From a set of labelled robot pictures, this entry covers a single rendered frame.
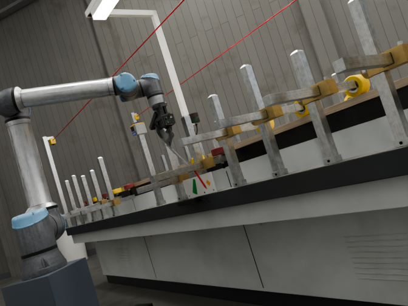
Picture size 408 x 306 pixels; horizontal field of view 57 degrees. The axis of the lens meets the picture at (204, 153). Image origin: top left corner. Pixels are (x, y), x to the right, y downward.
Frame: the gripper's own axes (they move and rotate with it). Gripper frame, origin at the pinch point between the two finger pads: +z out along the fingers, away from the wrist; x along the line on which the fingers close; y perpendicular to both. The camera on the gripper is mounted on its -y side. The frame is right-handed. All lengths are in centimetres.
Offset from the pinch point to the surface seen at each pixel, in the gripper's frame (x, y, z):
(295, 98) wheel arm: -7, 91, 8
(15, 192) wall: 37, -674, -67
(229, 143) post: 7.5, 36.8, 11.2
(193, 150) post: 6.1, 11.3, 7.6
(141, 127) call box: 8.5, -37.2, -19.0
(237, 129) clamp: 8.4, 44.1, 6.6
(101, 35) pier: 201, -427, -279
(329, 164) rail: 4, 86, 31
